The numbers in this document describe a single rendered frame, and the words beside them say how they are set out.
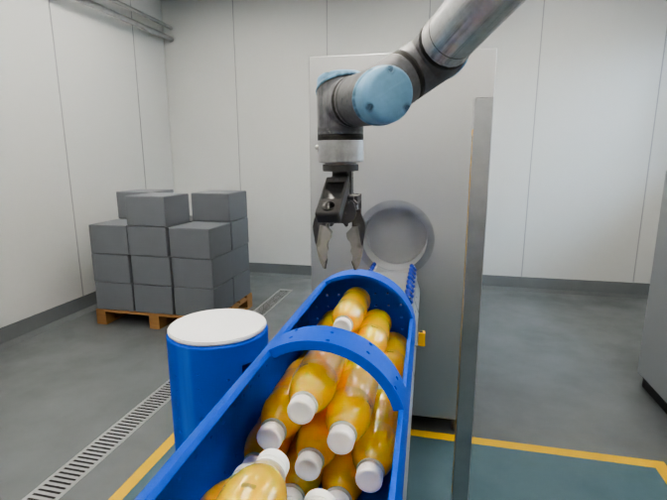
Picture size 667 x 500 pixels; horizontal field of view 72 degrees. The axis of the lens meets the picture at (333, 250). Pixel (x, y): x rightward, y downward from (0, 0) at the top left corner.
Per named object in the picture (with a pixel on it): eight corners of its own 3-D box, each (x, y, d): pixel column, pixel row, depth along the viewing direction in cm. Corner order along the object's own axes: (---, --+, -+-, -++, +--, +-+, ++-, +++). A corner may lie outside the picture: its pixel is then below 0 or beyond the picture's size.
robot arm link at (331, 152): (359, 139, 84) (309, 140, 86) (359, 166, 85) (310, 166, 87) (366, 140, 93) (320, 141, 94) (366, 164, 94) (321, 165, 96)
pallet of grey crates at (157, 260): (252, 306, 472) (247, 190, 448) (215, 334, 395) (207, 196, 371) (150, 298, 498) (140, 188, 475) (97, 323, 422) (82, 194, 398)
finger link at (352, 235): (371, 261, 97) (361, 219, 95) (368, 268, 91) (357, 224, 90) (357, 264, 97) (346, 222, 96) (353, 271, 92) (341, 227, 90)
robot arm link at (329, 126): (330, 66, 80) (307, 74, 88) (331, 140, 82) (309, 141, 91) (375, 69, 84) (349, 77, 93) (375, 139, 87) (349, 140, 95)
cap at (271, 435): (264, 416, 68) (260, 423, 66) (288, 426, 68) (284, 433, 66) (257, 437, 69) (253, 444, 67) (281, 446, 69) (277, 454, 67)
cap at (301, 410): (321, 413, 66) (318, 420, 64) (298, 421, 67) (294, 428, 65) (309, 389, 65) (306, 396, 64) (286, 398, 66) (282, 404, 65)
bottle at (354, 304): (376, 300, 114) (366, 325, 96) (357, 318, 116) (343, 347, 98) (356, 280, 114) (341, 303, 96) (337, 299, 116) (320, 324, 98)
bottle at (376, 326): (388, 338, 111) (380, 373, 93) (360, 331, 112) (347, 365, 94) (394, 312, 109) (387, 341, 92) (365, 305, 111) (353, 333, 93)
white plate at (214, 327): (174, 350, 114) (174, 354, 114) (279, 331, 126) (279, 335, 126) (162, 315, 138) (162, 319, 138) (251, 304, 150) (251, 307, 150)
